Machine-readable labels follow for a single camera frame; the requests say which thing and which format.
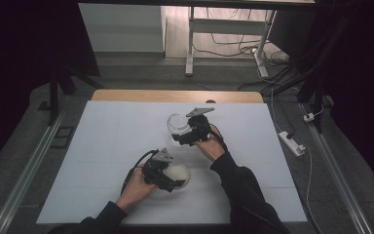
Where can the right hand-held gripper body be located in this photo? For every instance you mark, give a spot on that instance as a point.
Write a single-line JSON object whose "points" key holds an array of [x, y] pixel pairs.
{"points": [[201, 128]]}

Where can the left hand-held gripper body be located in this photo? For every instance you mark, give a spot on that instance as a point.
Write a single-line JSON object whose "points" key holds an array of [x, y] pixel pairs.
{"points": [[154, 170]]}

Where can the cream round jar lid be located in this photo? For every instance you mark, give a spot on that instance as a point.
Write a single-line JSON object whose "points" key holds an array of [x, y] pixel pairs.
{"points": [[179, 174]]}

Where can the clear glass jar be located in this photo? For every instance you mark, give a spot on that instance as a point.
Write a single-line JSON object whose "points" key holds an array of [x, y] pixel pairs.
{"points": [[177, 123]]}

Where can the person's right hand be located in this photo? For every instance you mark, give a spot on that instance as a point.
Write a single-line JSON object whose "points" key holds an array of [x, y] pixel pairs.
{"points": [[212, 148]]}

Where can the person's left hand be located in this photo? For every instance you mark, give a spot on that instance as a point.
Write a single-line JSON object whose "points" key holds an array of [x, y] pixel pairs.
{"points": [[134, 188]]}

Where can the white table mat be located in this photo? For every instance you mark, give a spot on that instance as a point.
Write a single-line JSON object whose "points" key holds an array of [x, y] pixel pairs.
{"points": [[110, 136]]}

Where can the wooden table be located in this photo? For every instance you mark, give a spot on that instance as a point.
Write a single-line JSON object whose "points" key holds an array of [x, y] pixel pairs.
{"points": [[142, 96]]}

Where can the white power strip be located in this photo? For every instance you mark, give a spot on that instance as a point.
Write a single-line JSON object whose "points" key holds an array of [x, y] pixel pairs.
{"points": [[290, 143]]}

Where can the small white adapter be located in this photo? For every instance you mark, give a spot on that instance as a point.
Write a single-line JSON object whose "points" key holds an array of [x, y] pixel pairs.
{"points": [[308, 117]]}

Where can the black metal stand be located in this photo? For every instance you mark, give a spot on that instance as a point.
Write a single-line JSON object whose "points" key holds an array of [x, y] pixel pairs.
{"points": [[53, 97], [318, 84]]}

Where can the white cabinet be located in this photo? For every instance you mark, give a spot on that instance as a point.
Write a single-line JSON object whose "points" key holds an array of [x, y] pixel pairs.
{"points": [[123, 29]]}

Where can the black curtain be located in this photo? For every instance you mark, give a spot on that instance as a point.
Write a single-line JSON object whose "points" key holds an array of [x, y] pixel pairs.
{"points": [[363, 81], [16, 65]]}

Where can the black rectangular floor frame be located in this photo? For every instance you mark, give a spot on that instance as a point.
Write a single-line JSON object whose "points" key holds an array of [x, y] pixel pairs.
{"points": [[56, 138]]}

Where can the white metal desk frame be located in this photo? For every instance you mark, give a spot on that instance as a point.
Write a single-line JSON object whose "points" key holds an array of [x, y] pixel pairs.
{"points": [[227, 26]]}

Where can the aluminium floor rail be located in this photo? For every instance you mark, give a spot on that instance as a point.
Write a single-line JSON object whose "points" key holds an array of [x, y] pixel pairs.
{"points": [[29, 169], [334, 172]]}

